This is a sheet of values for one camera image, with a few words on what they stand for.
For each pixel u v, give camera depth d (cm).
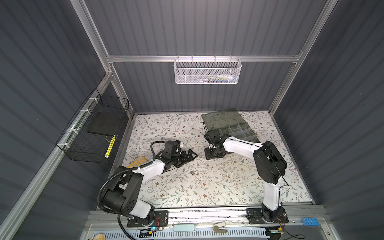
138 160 94
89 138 72
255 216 73
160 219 72
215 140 75
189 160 79
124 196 44
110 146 69
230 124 115
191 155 82
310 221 71
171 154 71
